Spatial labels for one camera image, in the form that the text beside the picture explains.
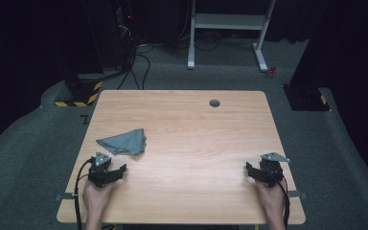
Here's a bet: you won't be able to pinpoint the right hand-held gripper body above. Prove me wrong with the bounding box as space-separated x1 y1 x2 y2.
258 151 291 188

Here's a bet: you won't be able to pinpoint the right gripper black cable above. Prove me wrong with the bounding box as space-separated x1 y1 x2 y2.
277 175 291 230

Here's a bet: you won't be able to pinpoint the black yellow striped stand base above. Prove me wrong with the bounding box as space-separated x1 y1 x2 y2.
54 73 104 108

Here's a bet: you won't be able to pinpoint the dark equipment rack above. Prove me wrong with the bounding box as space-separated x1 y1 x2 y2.
113 0 139 72

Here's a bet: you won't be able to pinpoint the white metal stand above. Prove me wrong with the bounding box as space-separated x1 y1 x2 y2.
187 0 277 73

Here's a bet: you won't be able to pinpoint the person's left hand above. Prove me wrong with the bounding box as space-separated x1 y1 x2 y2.
82 178 117 212

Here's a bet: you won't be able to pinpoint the person's right hand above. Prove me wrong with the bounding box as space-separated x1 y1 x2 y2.
254 177 288 213

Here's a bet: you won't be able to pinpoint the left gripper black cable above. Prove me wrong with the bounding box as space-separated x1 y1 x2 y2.
73 156 96 230

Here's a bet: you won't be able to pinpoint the grey tape strip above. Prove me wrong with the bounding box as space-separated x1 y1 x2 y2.
54 192 77 202
286 190 309 200

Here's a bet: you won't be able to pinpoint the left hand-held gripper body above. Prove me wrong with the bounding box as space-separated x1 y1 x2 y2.
87 150 113 189

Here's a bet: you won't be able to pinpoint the grey microfibre cloth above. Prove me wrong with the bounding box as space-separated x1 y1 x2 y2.
95 127 148 156

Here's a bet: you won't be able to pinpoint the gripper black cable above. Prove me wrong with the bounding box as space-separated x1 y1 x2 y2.
277 175 291 230
73 156 96 230

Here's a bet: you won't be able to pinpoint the black floor cables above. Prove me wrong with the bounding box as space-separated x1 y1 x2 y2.
116 42 156 91

